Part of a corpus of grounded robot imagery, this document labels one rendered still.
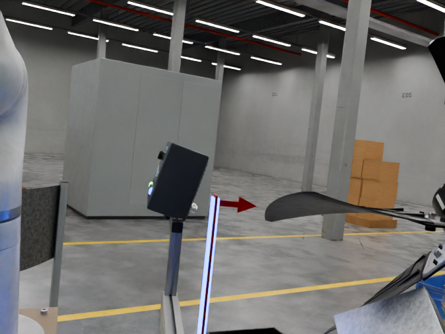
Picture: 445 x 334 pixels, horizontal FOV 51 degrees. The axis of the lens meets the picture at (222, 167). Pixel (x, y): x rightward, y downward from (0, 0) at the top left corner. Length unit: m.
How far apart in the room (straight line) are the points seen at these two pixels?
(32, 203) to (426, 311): 2.01
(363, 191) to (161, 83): 4.37
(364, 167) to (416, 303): 8.40
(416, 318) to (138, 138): 6.31
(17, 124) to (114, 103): 6.07
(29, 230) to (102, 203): 4.38
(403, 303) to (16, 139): 0.61
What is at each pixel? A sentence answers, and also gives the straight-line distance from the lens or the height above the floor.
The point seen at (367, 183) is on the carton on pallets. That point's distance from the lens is 9.12.
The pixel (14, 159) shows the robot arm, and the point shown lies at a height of 1.22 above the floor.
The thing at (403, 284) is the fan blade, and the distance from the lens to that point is 0.90.
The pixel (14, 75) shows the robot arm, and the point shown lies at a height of 1.32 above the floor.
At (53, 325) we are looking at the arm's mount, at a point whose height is 0.97.
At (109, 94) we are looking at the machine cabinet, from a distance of 6.74.
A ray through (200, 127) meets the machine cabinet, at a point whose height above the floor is 1.47.
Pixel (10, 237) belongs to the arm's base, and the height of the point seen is 1.12.
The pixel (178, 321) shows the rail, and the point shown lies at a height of 0.86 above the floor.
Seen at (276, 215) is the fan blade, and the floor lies 1.16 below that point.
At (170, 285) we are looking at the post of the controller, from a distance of 1.26.
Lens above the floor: 1.27
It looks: 3 degrees down
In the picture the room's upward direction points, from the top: 6 degrees clockwise
